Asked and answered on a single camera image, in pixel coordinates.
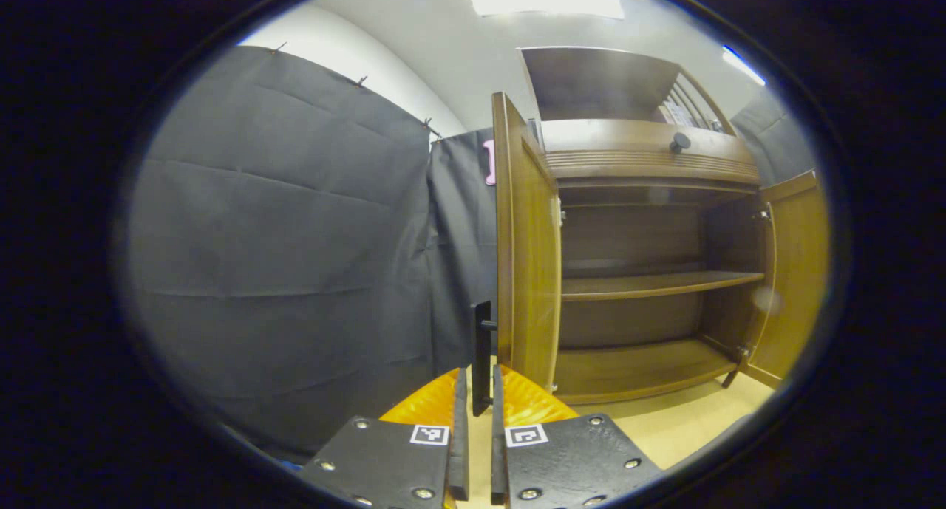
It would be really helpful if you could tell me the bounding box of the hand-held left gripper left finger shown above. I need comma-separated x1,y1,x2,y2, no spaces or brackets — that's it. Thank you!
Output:
299,367,470,508

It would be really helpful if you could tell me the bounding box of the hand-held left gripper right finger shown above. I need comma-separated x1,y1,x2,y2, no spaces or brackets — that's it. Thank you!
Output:
490,363,664,507

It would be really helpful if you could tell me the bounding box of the black door handle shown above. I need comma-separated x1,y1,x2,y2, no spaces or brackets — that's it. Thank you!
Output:
471,300,497,417

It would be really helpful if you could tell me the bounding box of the wooden cabinet door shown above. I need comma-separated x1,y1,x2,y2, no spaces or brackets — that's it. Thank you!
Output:
491,92,564,393
739,171,830,390

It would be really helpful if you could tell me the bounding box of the wooden double-door shoe cabinet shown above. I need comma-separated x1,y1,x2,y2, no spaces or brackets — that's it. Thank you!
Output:
517,46,777,406

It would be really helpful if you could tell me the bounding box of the wooden cabinet drawer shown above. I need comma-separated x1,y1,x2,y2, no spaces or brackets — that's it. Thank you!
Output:
540,119,760,186

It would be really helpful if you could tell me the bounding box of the wooden inner shelf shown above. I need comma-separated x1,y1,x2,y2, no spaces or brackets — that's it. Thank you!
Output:
560,270,766,301

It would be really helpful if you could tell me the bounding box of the black backdrop cloth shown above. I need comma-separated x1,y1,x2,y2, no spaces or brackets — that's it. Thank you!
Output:
122,45,817,458

